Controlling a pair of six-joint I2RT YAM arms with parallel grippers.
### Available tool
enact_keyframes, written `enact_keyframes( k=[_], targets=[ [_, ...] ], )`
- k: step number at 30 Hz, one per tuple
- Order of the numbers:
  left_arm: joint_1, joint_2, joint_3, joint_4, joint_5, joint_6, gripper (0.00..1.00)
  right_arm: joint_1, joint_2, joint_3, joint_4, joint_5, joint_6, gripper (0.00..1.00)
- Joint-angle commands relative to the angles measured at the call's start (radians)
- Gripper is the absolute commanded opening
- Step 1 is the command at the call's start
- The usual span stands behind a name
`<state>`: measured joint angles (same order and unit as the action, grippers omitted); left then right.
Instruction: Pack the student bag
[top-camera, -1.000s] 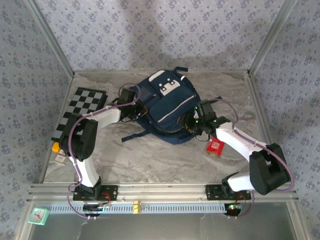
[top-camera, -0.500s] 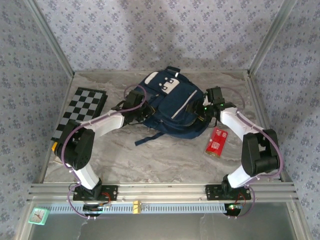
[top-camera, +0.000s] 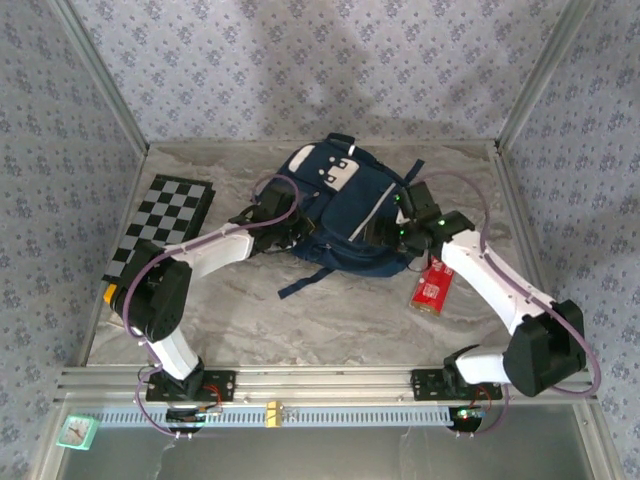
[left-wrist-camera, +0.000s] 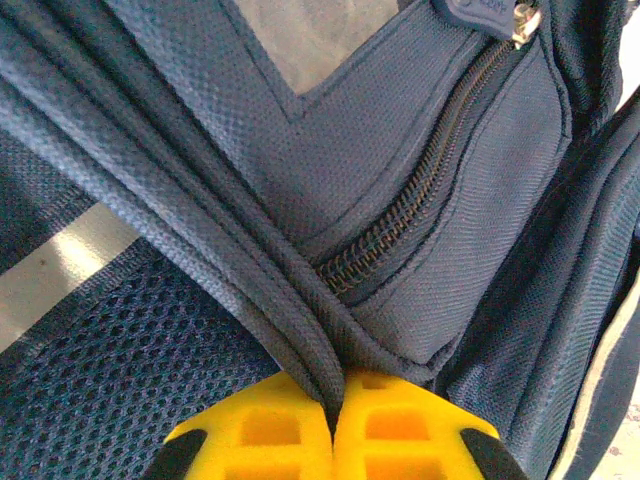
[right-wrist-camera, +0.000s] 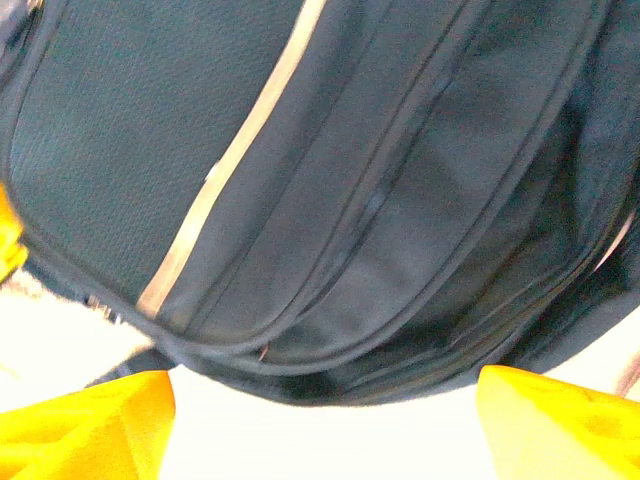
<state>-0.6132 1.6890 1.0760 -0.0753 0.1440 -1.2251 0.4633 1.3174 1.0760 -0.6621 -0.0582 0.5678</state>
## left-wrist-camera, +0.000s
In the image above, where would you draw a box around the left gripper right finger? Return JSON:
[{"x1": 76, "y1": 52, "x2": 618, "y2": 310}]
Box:
[{"x1": 333, "y1": 369, "x2": 531, "y2": 480}]

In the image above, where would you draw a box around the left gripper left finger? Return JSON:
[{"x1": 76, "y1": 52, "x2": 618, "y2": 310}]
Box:
[{"x1": 144, "y1": 372, "x2": 335, "y2": 480}]

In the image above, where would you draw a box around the navy blue backpack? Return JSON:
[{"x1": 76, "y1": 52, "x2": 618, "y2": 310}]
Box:
[{"x1": 0, "y1": 0, "x2": 640, "y2": 480}]

